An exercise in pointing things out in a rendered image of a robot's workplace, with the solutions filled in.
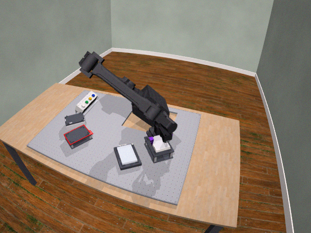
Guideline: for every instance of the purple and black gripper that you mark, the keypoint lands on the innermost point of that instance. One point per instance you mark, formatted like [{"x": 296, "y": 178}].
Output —
[{"x": 151, "y": 134}]

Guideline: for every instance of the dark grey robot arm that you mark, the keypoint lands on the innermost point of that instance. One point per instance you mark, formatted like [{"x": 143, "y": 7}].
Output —
[{"x": 153, "y": 112}]

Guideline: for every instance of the operator button panel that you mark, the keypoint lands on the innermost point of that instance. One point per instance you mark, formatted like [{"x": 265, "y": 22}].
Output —
[{"x": 86, "y": 103}]

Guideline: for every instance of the white rectangular plate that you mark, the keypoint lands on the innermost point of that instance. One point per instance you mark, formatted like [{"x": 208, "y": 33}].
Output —
[{"x": 159, "y": 145}]

